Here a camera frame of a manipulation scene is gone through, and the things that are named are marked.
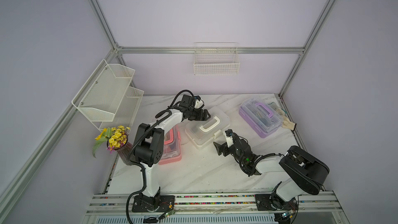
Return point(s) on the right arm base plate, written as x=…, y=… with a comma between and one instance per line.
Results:
x=272, y=202

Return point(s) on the white dotted green-cuffed glove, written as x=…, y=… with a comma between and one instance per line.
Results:
x=275, y=109

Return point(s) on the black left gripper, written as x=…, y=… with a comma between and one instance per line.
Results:
x=203, y=118

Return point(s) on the cream printed work glove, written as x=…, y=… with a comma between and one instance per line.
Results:
x=287, y=123

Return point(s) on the white wire wall basket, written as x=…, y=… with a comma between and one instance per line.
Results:
x=216, y=59

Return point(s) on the purple clear-lid toolbox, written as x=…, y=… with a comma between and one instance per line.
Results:
x=261, y=117

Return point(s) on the yellow flowers in pot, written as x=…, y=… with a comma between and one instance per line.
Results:
x=115, y=138

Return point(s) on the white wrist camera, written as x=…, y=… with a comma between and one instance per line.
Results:
x=192, y=102
x=229, y=136

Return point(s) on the white plastic toolbox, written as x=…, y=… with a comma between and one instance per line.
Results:
x=202, y=133

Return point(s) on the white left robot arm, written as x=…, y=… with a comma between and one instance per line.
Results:
x=149, y=142

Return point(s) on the white mesh two-tier shelf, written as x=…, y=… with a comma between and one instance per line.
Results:
x=108, y=98

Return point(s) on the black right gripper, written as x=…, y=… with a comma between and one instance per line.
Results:
x=225, y=148

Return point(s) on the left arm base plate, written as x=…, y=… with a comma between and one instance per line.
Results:
x=160, y=203

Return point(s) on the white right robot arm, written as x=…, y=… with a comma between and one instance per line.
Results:
x=306, y=173

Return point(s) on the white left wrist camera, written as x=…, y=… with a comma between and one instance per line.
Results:
x=192, y=102

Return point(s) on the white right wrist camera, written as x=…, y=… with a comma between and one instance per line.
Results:
x=229, y=136

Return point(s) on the pink clear-lid toolbox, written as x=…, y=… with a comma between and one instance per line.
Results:
x=172, y=147

